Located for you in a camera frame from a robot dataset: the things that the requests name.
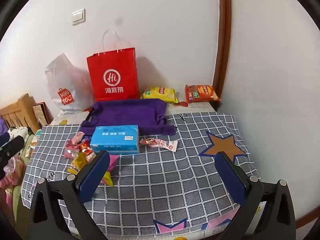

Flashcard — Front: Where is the white red snack packet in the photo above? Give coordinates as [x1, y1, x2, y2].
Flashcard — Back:
[139, 137, 178, 152]

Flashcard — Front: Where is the dark red book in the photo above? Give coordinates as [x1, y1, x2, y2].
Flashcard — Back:
[35, 102, 54, 125]

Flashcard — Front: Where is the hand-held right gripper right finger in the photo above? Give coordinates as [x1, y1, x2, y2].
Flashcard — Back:
[215, 151, 297, 240]

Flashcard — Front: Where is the white plastic shopping bag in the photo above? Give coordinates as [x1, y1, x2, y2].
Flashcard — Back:
[44, 53, 93, 114]

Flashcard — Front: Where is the white wall switch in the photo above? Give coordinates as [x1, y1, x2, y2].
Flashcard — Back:
[71, 9, 86, 25]

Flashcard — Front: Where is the fruit print table cover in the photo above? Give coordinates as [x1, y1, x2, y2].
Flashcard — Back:
[49, 102, 217, 127]

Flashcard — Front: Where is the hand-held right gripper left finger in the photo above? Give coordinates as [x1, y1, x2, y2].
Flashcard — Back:
[29, 150, 111, 240]

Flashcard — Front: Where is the yellow chip bag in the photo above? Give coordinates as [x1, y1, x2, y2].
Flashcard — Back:
[140, 87, 179, 104]

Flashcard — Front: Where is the purple fleece cloth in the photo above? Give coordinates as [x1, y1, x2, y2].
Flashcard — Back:
[80, 99, 177, 136]

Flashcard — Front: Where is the red paper shopping bag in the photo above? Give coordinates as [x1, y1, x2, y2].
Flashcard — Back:
[86, 29, 139, 101]

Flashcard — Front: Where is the pale pink snack packet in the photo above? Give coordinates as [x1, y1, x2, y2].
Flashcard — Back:
[71, 131, 85, 144]

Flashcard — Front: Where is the wooden furniture frame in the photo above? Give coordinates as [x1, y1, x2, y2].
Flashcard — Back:
[0, 93, 42, 134]

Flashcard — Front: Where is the patterned kraft book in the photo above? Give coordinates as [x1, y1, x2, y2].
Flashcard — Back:
[32, 104, 49, 127]

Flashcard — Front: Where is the blue tissue pack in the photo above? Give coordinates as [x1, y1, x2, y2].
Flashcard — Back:
[89, 125, 140, 155]

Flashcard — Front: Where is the grey checked blanket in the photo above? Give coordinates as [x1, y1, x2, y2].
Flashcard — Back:
[21, 112, 265, 240]

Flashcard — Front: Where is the orange chip bag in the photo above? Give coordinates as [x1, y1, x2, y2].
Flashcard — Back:
[185, 84, 221, 103]

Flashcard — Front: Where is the purple plush toy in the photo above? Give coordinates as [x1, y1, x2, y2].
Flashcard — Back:
[0, 119, 9, 137]

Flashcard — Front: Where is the green floral bed sheet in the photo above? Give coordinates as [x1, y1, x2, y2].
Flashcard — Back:
[0, 140, 34, 230]

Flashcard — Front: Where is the brown wooden door frame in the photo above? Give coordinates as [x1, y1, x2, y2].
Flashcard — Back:
[212, 0, 232, 110]

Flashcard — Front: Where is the white spotted pillow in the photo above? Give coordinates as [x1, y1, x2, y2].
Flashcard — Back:
[7, 127, 29, 140]

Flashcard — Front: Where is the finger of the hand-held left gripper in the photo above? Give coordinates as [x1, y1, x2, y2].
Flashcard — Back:
[0, 135, 25, 158]

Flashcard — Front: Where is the teal white packet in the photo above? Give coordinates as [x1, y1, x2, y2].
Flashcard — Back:
[31, 129, 42, 143]

